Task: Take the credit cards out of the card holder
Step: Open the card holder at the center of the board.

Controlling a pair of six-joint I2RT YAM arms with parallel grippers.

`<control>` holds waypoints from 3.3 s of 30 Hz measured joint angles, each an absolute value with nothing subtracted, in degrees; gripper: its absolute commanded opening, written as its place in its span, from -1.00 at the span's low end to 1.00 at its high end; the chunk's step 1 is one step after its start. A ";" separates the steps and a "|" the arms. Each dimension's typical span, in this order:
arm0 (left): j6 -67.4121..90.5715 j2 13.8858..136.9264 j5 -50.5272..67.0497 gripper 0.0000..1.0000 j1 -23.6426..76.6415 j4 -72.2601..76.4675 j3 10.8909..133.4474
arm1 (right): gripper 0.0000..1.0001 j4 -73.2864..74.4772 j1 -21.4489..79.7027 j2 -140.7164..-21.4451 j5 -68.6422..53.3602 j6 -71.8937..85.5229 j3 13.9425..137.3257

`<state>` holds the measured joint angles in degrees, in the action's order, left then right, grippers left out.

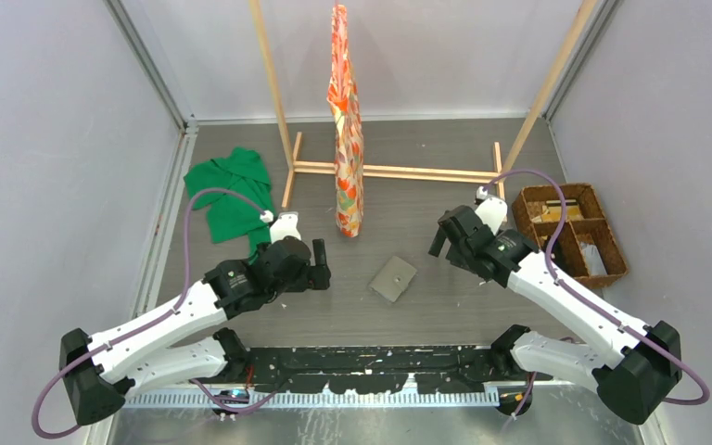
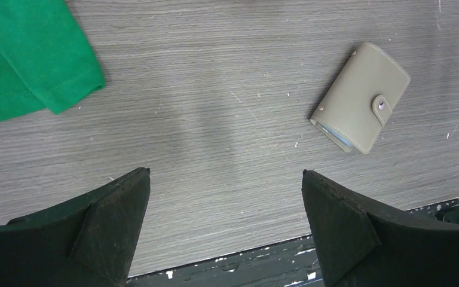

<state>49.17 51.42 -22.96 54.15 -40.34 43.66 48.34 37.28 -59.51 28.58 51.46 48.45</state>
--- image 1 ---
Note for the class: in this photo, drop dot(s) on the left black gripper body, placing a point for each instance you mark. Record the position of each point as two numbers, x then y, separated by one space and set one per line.
311 277

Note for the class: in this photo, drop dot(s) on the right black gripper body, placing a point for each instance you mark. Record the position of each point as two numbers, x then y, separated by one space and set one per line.
459 260

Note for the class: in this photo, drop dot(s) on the grey card holder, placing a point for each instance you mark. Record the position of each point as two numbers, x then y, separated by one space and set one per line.
393 279

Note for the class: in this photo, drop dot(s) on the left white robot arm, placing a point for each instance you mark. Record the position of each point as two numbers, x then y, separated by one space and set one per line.
185 338

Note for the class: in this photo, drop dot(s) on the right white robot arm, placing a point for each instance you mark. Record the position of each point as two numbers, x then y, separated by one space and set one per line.
630 365

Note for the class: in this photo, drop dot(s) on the gold card in basket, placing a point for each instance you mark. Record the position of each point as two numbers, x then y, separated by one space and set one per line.
551 211

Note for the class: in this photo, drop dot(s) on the green cloth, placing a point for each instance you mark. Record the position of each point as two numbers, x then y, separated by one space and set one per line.
245 191

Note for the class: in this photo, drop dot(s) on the wooden hanging rack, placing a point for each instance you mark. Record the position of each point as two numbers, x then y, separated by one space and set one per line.
291 146

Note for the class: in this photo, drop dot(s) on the brown wicker basket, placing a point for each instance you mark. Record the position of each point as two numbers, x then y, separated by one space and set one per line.
595 229

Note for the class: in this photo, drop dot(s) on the white paper in basket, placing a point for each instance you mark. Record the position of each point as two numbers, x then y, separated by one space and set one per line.
592 258

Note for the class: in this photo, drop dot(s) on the orange patterned hanging cloth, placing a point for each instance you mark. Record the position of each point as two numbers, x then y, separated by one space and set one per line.
342 97

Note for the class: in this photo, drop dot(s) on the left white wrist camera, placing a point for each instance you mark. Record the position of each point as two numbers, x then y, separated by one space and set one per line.
281 226

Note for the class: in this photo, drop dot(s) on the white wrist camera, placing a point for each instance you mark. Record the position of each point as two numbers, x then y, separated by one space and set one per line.
281 226
491 210

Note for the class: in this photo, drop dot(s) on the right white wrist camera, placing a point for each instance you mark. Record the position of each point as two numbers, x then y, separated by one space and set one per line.
491 210

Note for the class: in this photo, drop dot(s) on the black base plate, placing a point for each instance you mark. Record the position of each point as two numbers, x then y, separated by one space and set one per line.
370 370

